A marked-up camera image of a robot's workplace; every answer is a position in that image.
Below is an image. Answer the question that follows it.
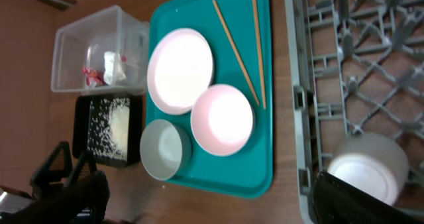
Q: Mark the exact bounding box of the grey dish rack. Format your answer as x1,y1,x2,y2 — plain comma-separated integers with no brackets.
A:
285,0,423,223

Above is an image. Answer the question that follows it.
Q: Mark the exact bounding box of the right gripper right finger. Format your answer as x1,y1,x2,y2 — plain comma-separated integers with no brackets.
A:
312,172,423,224

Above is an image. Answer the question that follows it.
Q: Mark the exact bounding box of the white rice pile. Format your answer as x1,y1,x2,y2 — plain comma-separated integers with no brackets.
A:
87,97,130,161

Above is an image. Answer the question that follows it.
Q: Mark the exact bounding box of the wooden chopstick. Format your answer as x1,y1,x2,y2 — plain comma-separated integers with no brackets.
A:
252,0,266,109
212,0,260,106

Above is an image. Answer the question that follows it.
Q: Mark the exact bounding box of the black food tray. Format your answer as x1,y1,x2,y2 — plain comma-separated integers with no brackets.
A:
72,93,142,168

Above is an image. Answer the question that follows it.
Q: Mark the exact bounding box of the left wooden chopstick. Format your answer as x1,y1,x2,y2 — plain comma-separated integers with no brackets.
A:
212,0,260,106

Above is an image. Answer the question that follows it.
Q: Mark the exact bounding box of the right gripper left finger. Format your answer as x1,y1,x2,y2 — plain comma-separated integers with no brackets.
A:
1,171,110,224

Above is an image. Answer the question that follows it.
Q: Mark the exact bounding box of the right wooden chopstick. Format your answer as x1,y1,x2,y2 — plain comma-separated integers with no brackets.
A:
252,0,266,109

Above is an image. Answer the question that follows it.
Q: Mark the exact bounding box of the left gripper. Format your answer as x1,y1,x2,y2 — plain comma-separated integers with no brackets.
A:
1,141,97,224

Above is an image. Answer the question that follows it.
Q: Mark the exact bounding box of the teal plastic tray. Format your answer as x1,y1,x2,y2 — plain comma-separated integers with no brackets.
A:
149,0,274,198

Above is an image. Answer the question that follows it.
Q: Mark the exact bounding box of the large white plate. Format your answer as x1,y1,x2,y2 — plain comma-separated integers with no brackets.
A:
147,28,214,115

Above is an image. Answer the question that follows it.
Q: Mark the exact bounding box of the small white plate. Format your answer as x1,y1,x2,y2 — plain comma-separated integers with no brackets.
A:
190,84,255,156

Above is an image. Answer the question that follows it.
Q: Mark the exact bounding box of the white cup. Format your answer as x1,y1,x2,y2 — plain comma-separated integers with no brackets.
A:
327,133,409,205

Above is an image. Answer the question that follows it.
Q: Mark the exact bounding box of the grey bowl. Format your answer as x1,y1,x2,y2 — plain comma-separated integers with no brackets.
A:
140,119,192,181

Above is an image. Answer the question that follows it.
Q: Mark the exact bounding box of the clear plastic bin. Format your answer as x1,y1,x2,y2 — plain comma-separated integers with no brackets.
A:
50,5,150,94

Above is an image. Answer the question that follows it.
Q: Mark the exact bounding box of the red sauce packet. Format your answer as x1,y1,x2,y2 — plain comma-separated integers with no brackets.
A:
81,55,129,87

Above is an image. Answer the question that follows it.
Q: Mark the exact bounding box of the white napkin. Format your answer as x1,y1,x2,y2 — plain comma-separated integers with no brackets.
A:
103,51,127,85

